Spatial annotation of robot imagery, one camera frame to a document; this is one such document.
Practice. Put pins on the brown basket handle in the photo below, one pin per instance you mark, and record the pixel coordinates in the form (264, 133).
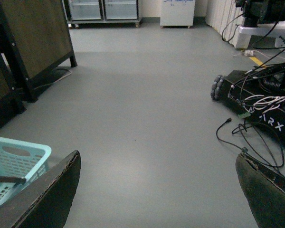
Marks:
(11, 179)

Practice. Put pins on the glass door refrigerator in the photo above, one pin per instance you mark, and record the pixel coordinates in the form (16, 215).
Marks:
(83, 12)

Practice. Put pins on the white chest freezer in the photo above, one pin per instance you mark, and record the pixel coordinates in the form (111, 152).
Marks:
(176, 13)

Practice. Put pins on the white folding partition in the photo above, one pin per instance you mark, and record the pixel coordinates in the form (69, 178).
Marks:
(226, 19)

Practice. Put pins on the light blue plastic basket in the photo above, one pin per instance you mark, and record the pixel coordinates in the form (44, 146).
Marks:
(21, 159)

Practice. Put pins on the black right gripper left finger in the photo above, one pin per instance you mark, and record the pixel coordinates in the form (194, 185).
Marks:
(47, 201)

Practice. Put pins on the white power strip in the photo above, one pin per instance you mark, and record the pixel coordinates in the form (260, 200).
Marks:
(251, 53)

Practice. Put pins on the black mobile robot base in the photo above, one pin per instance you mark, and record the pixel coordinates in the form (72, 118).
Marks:
(259, 93)

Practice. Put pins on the grey omni wheel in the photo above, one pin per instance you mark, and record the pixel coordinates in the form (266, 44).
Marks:
(217, 87)

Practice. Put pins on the white machine base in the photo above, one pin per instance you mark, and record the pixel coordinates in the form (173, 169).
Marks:
(245, 33)

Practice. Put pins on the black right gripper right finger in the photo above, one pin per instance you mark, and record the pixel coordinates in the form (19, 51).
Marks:
(264, 190)

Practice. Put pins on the dark wooden display stand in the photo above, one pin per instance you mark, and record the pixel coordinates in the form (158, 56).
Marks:
(34, 40)

